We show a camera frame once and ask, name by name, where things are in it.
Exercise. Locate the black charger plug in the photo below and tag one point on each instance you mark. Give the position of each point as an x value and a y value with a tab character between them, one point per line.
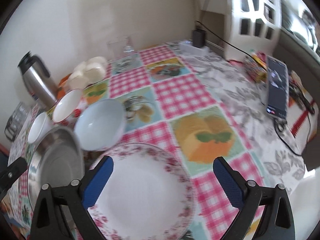
198	38

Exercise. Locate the colourful candy tube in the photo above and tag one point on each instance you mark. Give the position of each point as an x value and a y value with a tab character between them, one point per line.
255	68

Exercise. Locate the white red striped cloth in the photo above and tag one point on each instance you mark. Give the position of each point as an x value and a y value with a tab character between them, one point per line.
302	124

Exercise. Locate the light blue bowl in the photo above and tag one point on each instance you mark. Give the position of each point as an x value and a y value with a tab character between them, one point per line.
101	125

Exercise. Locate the small white square bowl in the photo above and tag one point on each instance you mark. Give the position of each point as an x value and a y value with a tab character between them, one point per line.
41	125

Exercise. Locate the orange snack packet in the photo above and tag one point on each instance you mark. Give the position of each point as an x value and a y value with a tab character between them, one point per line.
63	88

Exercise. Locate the large stainless steel pan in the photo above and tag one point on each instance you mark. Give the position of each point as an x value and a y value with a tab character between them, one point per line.
56	160

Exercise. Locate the bag of white buns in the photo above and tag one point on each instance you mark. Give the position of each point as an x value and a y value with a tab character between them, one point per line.
87	73

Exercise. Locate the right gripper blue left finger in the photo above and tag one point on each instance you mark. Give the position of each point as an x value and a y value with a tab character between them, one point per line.
94	181

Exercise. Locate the clear glass mug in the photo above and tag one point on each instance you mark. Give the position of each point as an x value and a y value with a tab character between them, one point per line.
121	50

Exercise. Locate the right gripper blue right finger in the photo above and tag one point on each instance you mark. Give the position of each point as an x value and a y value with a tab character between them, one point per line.
231	182

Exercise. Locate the checkered picture tablecloth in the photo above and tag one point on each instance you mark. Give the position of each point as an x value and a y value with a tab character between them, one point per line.
196	108

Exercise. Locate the smartphone with dark screen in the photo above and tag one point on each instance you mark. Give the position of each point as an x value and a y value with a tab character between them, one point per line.
277	88

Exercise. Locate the stainless steel thermos jug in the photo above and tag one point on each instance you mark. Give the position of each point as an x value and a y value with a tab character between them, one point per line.
38	81

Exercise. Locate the floral rimmed white plate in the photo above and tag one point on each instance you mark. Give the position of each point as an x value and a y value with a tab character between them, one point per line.
149	195

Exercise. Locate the white power strip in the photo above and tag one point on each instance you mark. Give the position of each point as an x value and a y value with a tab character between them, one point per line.
187	47

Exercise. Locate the white wooden shelf unit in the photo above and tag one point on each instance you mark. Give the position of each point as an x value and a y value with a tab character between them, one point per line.
250	25

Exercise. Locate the strawberry pattern white bowl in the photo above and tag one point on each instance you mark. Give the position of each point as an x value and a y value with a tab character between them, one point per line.
69	108

